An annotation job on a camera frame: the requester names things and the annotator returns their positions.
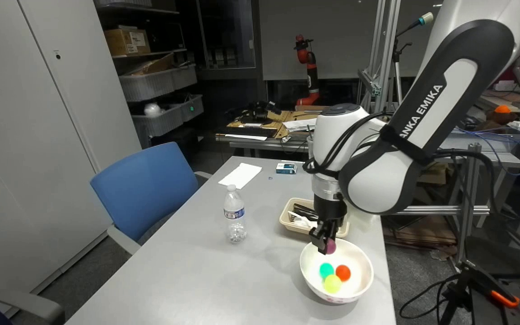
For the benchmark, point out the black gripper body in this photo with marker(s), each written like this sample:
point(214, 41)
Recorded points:
point(331, 210)

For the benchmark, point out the purple ball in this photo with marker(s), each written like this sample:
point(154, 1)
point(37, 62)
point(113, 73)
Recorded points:
point(331, 247)

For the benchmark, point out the green ball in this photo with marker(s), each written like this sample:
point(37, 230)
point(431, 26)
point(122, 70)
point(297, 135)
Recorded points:
point(326, 270)

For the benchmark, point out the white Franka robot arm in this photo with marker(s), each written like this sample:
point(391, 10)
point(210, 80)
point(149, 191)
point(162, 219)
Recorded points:
point(452, 91)

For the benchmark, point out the white bowl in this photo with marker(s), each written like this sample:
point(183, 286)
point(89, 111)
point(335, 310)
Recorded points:
point(357, 290)

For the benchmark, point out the black plastic fork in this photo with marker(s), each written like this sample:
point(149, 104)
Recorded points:
point(308, 218)
point(306, 210)

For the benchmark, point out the white napkin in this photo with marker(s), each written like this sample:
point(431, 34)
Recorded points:
point(297, 223)

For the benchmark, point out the beige cutlery tray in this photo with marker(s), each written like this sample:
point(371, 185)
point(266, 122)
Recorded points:
point(293, 229)

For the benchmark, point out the orange ball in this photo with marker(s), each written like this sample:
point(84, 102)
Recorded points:
point(344, 274)

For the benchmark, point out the yellow ball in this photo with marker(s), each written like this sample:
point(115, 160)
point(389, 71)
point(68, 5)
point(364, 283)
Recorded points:
point(333, 284)

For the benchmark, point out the small blue white box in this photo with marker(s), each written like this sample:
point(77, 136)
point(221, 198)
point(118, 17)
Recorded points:
point(286, 169)

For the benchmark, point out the clear plastic water bottle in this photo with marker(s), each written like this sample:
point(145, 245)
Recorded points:
point(236, 218)

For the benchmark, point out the white paper sheet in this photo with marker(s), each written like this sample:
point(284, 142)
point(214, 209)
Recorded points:
point(241, 176)

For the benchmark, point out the grey workbench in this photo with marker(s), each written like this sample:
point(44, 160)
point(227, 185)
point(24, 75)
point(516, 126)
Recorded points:
point(254, 138)

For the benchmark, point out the brown cardboard pieces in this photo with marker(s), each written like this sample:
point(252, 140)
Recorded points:
point(275, 120)

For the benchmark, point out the red black tool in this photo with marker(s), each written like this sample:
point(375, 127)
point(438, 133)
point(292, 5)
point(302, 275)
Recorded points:
point(308, 66)

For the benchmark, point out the orange black clamp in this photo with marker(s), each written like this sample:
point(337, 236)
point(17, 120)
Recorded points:
point(505, 299)

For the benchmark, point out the grey storage bin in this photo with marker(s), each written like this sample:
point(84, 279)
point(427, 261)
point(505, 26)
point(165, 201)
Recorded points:
point(163, 120)
point(153, 84)

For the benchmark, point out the white round object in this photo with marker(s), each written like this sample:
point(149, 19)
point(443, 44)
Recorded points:
point(153, 109)

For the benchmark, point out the gooseneck with green tip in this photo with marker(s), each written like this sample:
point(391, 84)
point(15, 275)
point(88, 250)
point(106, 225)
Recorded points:
point(425, 19)

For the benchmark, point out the dark metal shelf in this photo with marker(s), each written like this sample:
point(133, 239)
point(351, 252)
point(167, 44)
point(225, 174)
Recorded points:
point(203, 37)

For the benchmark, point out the brown cardboard box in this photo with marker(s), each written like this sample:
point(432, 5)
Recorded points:
point(127, 41)

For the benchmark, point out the grey metal cabinet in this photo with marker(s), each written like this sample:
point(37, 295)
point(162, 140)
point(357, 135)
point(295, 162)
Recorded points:
point(32, 120)

